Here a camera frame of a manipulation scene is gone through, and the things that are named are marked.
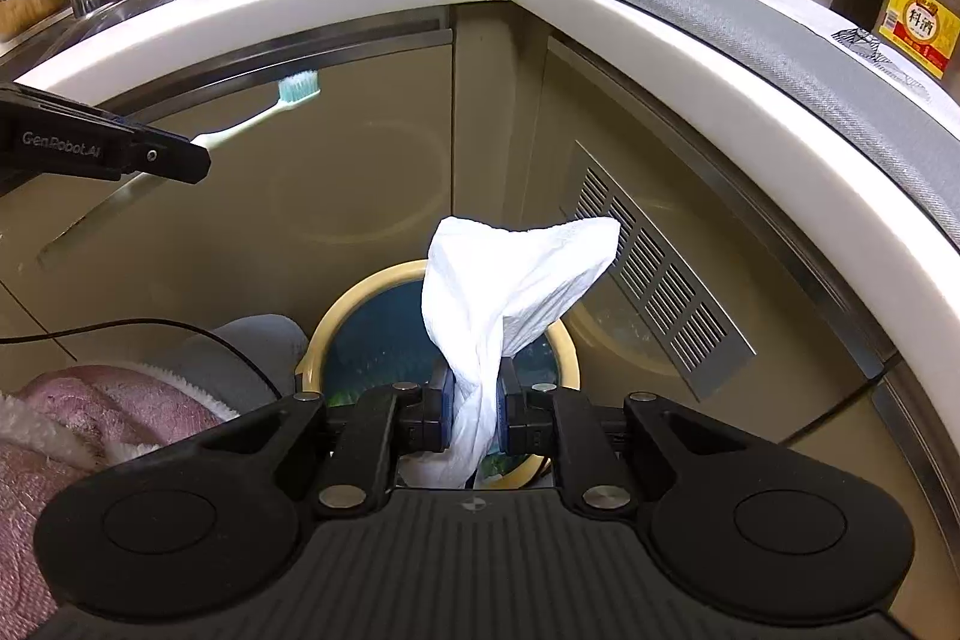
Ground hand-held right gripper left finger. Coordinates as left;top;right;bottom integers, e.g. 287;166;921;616
196;364;457;522

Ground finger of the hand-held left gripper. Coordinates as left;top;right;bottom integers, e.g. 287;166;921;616
120;121;214;186

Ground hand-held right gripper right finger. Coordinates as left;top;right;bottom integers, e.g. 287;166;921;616
497;355;760;522

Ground pale green toothbrush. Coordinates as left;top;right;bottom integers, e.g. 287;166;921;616
191;70;323;150

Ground round bin with blue liner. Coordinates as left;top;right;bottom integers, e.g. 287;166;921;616
296;260;578;491

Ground white paper towel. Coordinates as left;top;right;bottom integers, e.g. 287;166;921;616
420;215;623;491

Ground beige cabinet door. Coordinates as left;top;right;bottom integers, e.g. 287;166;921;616
544;36;901;453
0;25;455;386

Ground metal vent grille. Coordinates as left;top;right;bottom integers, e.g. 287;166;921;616
559;141;757;401

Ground grey fabric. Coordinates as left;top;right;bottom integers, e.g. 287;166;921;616
180;314;308;420

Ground grey mat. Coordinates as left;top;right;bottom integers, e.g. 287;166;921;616
446;0;960;251

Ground white leaf print mat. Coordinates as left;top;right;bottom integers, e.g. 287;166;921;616
656;0;938;105

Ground amber jug with yellow label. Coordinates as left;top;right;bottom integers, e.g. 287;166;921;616
874;0;960;80

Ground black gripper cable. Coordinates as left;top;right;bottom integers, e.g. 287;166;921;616
0;316;286;401

